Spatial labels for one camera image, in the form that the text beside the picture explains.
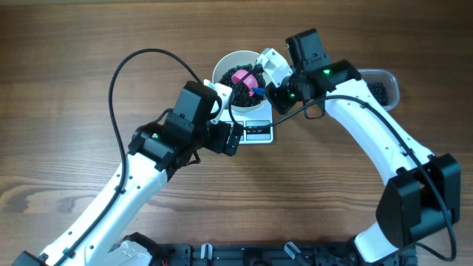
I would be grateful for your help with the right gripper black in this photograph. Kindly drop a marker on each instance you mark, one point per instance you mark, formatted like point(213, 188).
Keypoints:
point(283, 104)

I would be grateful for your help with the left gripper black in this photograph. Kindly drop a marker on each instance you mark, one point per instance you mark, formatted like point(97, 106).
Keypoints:
point(219, 144)

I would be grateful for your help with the pink scoop blue handle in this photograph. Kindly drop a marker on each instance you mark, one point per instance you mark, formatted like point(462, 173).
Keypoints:
point(249, 82)

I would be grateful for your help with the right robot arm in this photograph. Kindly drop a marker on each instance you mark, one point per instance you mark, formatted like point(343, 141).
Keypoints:
point(421, 190)

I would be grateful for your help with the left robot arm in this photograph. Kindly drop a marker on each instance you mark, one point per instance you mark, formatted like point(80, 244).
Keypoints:
point(155, 153)

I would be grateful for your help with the white digital kitchen scale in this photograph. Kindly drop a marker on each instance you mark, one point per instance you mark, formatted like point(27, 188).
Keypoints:
point(253, 119)

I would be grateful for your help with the black beans in bowl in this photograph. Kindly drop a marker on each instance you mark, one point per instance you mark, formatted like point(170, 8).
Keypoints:
point(242, 97)

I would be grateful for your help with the white bowl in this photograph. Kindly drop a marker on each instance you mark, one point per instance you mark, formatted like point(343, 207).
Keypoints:
point(233, 59)

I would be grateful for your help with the black beans pile in container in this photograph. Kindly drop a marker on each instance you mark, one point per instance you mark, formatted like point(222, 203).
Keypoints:
point(379, 92)

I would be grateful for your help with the clear plastic container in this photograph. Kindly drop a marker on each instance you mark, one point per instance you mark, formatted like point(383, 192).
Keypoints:
point(388, 79)

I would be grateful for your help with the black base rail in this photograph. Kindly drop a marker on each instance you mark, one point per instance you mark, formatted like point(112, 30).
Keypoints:
point(258, 255)

